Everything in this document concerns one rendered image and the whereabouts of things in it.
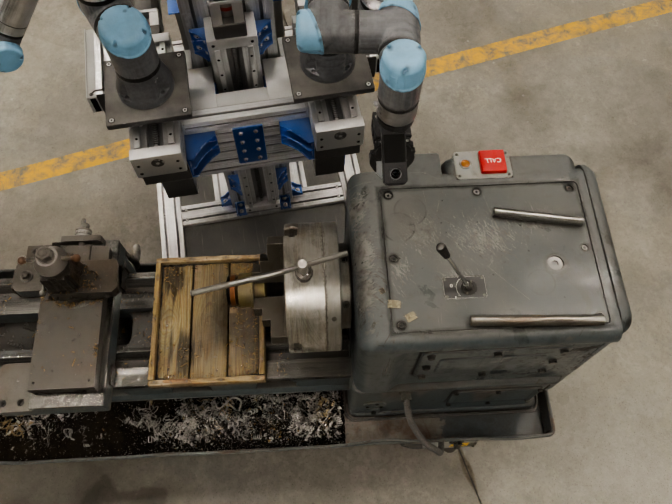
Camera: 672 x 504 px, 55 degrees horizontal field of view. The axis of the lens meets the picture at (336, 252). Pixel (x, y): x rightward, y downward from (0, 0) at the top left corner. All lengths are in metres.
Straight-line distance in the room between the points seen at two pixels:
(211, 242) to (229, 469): 0.88
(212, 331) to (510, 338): 0.79
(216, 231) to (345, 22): 1.62
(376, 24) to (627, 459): 2.07
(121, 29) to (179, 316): 0.74
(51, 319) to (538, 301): 1.20
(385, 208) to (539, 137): 1.88
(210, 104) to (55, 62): 1.85
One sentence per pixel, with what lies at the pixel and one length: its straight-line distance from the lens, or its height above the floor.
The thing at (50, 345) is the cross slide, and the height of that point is 0.97.
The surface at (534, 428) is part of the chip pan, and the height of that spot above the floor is 0.54.
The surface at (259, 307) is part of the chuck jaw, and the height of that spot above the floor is 1.10.
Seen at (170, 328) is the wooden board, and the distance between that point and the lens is 1.81.
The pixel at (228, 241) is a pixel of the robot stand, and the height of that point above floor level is 0.21.
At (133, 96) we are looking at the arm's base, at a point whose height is 1.20.
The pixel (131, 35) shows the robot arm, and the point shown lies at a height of 1.38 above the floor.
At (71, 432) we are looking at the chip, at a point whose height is 0.56.
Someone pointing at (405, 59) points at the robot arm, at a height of 1.73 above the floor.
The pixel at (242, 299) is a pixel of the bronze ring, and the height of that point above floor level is 1.10.
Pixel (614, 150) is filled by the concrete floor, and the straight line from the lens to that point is 3.37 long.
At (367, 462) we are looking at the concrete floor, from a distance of 2.57.
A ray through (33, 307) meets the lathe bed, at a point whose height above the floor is 0.86.
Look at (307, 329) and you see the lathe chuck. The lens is 1.47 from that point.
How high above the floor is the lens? 2.55
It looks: 65 degrees down
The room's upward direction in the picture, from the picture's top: 1 degrees clockwise
